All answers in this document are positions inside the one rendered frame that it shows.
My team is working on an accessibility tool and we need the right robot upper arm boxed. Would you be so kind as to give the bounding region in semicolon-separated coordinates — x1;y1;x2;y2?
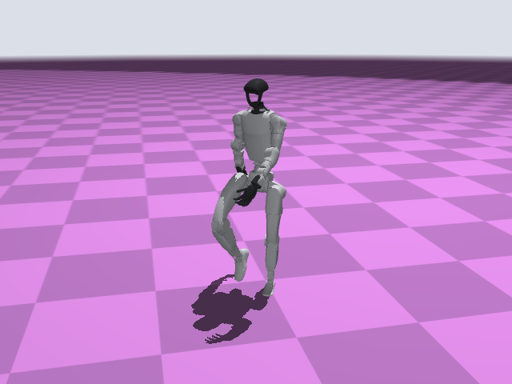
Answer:
230;110;245;151

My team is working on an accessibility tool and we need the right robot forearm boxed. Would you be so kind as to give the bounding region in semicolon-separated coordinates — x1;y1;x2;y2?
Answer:
232;148;245;170

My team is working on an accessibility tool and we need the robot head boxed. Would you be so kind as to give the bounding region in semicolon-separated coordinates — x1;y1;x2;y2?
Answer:
243;78;269;114

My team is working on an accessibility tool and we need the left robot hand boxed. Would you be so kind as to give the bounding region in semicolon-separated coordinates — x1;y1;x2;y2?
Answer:
233;174;262;206

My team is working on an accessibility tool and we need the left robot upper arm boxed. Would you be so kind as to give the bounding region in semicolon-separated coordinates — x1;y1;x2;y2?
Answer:
264;114;287;157

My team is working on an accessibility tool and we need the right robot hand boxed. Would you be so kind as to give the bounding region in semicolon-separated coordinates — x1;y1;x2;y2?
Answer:
236;166;248;175

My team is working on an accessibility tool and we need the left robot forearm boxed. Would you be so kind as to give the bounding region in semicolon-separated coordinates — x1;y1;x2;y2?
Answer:
255;148;279;186

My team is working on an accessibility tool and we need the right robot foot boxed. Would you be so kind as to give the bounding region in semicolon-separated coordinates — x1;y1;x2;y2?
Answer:
234;248;249;282

